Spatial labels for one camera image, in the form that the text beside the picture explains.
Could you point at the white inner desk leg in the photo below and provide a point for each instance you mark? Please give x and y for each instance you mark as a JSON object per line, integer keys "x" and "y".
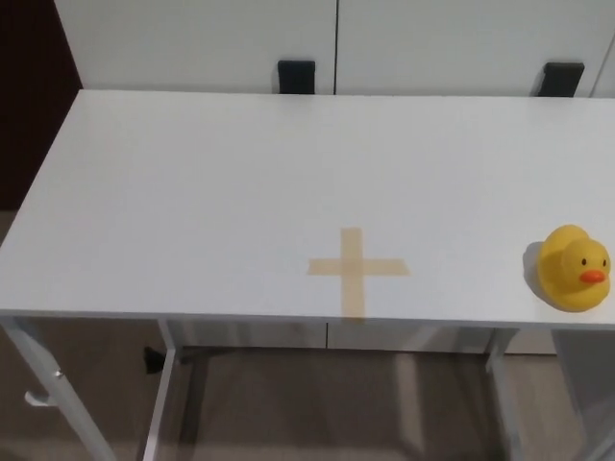
{"x": 162, "y": 389}

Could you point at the white desk leg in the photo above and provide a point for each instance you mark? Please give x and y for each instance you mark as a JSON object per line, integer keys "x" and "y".
{"x": 162, "y": 389}
{"x": 50, "y": 384}

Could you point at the short beige tape strip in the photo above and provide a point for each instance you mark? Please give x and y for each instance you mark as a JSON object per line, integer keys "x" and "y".
{"x": 327, "y": 267}

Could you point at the black desk foot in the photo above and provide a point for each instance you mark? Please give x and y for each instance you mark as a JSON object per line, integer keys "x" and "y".
{"x": 154, "y": 360}

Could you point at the white partition panel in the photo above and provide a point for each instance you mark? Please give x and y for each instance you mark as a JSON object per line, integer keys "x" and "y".
{"x": 456, "y": 43}
{"x": 192, "y": 43}

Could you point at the yellow rubber duck toy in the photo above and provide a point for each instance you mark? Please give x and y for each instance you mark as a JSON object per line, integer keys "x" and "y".
{"x": 562, "y": 269}

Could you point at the grey desk crossbar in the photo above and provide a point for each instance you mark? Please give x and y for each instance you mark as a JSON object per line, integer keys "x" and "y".
{"x": 288, "y": 353}

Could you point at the white desk leg hook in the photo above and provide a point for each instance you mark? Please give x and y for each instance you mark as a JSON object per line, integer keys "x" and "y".
{"x": 38, "y": 401}

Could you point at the white outer desk leg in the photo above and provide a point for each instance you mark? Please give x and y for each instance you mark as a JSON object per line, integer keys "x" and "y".
{"x": 50, "y": 384}

